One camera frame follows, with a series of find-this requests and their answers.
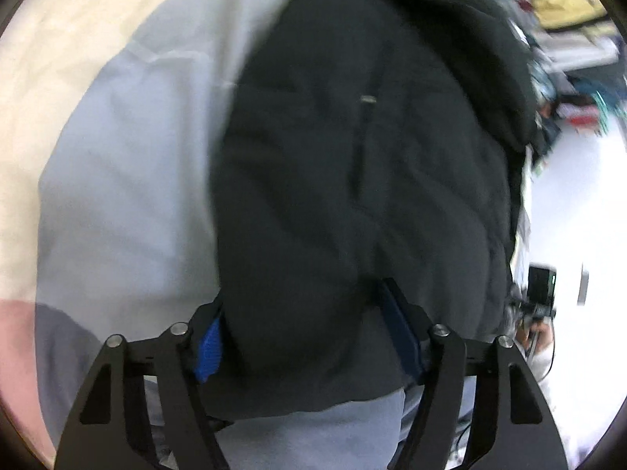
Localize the black puffer jacket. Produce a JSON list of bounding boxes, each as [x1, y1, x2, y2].
[[208, 0, 540, 423]]

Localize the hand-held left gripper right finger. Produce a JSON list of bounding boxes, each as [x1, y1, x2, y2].
[[376, 277, 570, 470]]

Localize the green sock drying hanger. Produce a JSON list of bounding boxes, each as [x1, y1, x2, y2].
[[590, 90, 620, 134]]

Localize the person's right hand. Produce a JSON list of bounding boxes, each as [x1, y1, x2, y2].
[[516, 320, 549, 353]]

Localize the pastel patchwork bed quilt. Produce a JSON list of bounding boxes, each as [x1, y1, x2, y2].
[[0, 0, 535, 470]]

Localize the person's right forearm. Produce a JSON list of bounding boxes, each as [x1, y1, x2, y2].
[[530, 345, 557, 381]]

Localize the hanging yellow fleece jacket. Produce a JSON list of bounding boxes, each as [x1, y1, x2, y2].
[[530, 0, 611, 27]]

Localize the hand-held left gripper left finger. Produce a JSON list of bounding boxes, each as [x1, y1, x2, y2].
[[53, 302, 232, 470]]

